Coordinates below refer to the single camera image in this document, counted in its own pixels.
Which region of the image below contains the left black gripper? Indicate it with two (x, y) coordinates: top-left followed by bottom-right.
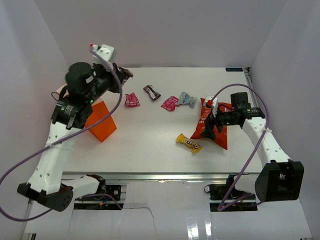
(86, 61), (127, 103)

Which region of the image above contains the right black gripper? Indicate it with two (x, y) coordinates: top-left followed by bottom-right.
(199, 104), (239, 140)

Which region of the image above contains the red chips bag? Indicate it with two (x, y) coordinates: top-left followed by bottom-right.
(190, 98), (233, 150)

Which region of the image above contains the dark snack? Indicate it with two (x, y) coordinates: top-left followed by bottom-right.
(113, 63), (134, 85)

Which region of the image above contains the yellow M&M's packet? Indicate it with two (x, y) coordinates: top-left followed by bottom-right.
(176, 133), (202, 154)

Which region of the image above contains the grey Himalaya mint packet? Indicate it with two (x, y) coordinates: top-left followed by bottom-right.
(176, 91), (198, 109)

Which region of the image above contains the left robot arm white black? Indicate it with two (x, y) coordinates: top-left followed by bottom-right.
(17, 62), (119, 212)

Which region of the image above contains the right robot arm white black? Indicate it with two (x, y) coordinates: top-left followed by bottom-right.
(200, 92), (304, 202)

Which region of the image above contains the orange paper bag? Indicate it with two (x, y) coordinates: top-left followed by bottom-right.
(84, 98), (117, 143)

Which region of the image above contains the pink snack packet left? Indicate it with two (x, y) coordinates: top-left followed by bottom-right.
(124, 92), (140, 108)

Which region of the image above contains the pink snack packet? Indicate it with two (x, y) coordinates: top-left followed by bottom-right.
(161, 96), (180, 112)
(124, 92), (140, 108)

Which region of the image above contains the pink snack packet right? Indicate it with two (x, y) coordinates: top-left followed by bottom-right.
(161, 96), (180, 112)

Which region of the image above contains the brown chocolate wrapper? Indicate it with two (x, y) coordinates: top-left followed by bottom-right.
(143, 85), (161, 101)

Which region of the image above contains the blue table label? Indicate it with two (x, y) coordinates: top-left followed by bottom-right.
(225, 67), (243, 72)

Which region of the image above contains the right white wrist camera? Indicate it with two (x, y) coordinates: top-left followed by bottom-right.
(203, 96), (218, 117)

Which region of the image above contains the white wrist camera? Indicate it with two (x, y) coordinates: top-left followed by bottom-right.
(203, 96), (218, 117)
(89, 43), (116, 62)

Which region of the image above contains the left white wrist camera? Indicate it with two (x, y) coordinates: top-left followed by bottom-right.
(89, 43), (116, 62)

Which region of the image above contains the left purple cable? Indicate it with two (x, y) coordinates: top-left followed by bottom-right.
(0, 48), (124, 222)

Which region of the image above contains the purple cable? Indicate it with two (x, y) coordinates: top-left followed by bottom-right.
(209, 83), (270, 212)
(0, 48), (124, 222)

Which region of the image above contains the aluminium right side rail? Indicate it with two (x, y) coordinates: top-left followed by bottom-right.
(244, 66), (266, 131)

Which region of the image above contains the aluminium rail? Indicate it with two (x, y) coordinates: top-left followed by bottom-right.
(244, 66), (266, 131)
(61, 171), (263, 182)

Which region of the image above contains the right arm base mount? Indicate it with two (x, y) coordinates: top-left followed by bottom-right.
(204, 183), (258, 212)

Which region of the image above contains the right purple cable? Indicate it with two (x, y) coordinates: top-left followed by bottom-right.
(209, 83), (270, 212)

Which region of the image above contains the aluminium front rail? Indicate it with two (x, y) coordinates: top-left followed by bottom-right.
(61, 171), (263, 182)

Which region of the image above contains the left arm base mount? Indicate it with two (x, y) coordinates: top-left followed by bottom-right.
(74, 184), (123, 211)

